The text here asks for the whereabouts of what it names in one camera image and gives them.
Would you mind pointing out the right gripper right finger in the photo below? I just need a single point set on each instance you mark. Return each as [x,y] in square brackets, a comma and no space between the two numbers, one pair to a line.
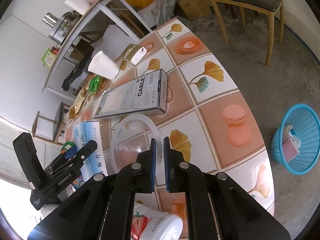
[217,207]

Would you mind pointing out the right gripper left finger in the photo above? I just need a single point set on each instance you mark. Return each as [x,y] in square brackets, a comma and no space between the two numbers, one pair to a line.
[103,207]

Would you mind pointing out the clear plastic bowl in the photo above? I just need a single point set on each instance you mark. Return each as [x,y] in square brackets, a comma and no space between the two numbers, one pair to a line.
[132,136]

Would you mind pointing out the white strawberry yogurt tub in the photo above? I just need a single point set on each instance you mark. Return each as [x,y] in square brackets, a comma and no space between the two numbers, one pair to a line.
[152,224]

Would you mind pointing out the blue white flat box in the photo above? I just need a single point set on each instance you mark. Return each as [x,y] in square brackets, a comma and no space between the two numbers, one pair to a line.
[88,141]

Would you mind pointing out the dark yellow snack packet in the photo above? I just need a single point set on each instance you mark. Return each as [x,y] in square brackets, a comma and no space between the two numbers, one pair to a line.
[72,112]

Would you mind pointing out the blue plastic waste basket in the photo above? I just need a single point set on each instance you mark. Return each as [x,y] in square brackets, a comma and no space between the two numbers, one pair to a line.
[295,144]

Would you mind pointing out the green snack packet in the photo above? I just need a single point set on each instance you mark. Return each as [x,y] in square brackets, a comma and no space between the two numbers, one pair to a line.
[94,84]

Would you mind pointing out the patterned tablecloth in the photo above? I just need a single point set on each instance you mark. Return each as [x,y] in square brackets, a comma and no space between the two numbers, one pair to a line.
[207,118]

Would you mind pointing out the white paper cup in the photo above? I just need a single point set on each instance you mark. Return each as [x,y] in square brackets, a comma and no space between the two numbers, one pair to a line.
[103,66]

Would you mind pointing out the gold white coffee packet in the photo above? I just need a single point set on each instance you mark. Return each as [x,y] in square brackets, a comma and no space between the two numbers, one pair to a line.
[134,53]

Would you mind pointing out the steel cooking pot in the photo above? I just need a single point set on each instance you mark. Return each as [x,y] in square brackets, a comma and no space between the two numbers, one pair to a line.
[61,27]

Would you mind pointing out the white pillow sack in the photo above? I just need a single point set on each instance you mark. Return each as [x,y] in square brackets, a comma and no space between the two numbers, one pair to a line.
[112,43]

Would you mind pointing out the paper towel roll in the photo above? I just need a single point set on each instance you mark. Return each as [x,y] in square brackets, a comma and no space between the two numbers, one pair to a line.
[79,6]

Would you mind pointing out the white metal shelf table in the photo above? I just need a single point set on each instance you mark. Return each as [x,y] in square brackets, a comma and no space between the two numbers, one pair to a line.
[101,5]

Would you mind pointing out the cardboard box by fridge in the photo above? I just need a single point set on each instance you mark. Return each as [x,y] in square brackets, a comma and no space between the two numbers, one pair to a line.
[194,9]

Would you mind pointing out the wooden chair dark seat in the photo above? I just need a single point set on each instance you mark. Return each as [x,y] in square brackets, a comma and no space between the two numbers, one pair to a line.
[266,7]

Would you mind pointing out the grey cable box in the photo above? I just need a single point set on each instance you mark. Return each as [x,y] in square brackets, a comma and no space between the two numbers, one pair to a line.
[145,95]

